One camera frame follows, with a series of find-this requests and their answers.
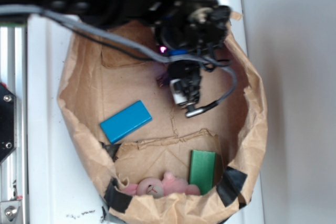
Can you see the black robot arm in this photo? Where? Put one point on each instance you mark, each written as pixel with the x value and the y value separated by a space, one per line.
pixel 92 18

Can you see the black tape strip right side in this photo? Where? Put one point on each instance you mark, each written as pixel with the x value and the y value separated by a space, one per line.
pixel 230 185

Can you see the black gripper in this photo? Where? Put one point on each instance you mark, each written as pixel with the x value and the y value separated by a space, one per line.
pixel 192 49

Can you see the blue wooden block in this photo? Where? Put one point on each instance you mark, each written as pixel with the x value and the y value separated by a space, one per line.
pixel 125 122

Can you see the aluminium extrusion rail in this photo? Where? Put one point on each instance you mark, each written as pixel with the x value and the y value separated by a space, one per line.
pixel 14 178

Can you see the brown paper bag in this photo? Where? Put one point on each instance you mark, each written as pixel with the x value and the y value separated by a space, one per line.
pixel 98 82

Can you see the black tape strip front left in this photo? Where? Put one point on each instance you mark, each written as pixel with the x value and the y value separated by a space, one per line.
pixel 108 218

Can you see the pink plush toy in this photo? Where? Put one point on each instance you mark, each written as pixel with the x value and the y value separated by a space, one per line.
pixel 160 188

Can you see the green wooden block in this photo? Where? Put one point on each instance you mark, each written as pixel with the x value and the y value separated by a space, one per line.
pixel 202 170

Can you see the black tape strip on rim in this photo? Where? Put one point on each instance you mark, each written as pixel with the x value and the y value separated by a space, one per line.
pixel 115 199

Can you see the black octagonal mount plate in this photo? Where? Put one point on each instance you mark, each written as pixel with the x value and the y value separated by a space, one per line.
pixel 8 123

